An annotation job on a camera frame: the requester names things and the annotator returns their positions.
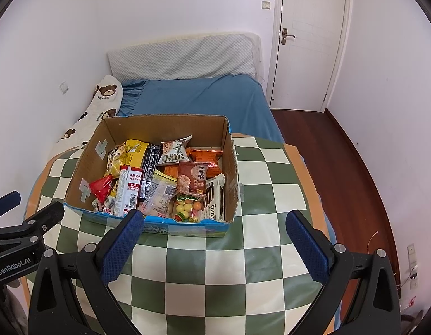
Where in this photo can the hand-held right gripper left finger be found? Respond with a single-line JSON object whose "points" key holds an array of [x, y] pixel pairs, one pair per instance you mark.
{"points": [[123, 247]]}

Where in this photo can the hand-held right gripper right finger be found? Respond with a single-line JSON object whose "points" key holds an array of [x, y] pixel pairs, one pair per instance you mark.
{"points": [[308, 247]]}

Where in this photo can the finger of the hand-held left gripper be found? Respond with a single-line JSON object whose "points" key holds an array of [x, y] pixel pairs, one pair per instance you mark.
{"points": [[7, 204], [44, 218]]}

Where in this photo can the yellow chips packet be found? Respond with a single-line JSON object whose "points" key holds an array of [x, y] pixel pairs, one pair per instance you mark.
{"points": [[116, 158]]}

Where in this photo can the orange snack packet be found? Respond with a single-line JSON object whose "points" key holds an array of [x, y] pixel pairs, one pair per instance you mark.
{"points": [[205, 155], [170, 171]]}

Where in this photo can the cardboard box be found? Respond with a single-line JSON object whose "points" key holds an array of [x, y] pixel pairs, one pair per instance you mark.
{"points": [[166, 129]]}

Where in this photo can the small white snack packet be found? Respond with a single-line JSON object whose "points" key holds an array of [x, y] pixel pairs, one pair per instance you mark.
{"points": [[105, 206]]}

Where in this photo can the white red label packet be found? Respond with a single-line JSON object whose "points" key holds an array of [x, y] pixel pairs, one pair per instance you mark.
{"points": [[128, 192]]}

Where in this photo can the clear bread packet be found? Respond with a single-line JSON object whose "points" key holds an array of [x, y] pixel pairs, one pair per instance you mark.
{"points": [[159, 195]]}

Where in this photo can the red triangular packet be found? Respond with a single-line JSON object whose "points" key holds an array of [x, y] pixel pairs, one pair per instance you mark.
{"points": [[102, 186]]}

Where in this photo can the fruit candy packet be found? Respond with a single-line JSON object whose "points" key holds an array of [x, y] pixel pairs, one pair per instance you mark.
{"points": [[187, 209]]}

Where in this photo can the black snack packet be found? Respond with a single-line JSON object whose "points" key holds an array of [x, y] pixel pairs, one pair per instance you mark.
{"points": [[151, 160]]}

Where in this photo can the green white checkered blanket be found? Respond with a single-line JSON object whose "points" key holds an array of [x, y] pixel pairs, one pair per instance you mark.
{"points": [[215, 268]]}

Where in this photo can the brown cookie packet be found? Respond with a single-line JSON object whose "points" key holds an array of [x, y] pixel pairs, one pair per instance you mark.
{"points": [[191, 178]]}

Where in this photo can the yellow snack packet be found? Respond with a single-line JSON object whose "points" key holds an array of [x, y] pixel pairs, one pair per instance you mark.
{"points": [[135, 150]]}

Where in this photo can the white brown striped packet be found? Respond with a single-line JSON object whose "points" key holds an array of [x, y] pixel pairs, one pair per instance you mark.
{"points": [[215, 199]]}

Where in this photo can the bear print pillow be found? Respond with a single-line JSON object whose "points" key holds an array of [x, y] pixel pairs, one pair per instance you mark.
{"points": [[103, 94]]}

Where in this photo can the blue bed sheet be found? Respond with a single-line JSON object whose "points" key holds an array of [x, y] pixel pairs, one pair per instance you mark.
{"points": [[208, 97]]}

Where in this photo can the white door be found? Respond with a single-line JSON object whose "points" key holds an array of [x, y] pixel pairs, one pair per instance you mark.
{"points": [[306, 59]]}

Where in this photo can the grey quilted headboard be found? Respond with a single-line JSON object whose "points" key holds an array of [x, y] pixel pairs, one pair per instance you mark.
{"points": [[187, 57]]}

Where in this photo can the white wall socket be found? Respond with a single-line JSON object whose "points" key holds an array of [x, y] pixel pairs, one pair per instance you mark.
{"points": [[412, 254]]}

